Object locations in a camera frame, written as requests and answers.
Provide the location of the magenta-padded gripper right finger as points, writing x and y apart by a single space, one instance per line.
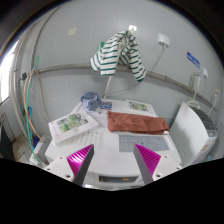
150 161

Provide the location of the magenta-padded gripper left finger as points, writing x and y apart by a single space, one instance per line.
78 161

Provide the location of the brown towel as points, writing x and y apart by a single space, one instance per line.
136 122

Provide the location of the white front-loading washing machine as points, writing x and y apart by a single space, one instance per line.
110 160

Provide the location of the large booklet with green picture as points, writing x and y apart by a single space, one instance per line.
71 125

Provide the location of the white top-loading washing machine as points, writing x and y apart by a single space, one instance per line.
190 133

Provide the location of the flat booklet with green picture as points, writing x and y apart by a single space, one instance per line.
138 106

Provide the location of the blue-grey crumpled cloth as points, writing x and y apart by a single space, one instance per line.
90 101

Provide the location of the leaflet with blue-red print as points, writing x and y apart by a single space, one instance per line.
106 106

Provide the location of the green-white striped shirt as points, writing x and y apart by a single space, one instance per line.
110 56

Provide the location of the grey wall pipe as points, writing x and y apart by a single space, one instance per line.
66 68

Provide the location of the metal wall tap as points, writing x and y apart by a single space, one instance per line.
198 73

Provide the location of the blue wall sign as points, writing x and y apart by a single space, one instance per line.
193 60

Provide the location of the white wall socket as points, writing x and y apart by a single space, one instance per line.
163 40

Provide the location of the beige wall sticker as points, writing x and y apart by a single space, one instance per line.
72 31

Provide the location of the green and white wall hook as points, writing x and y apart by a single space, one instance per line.
132 29

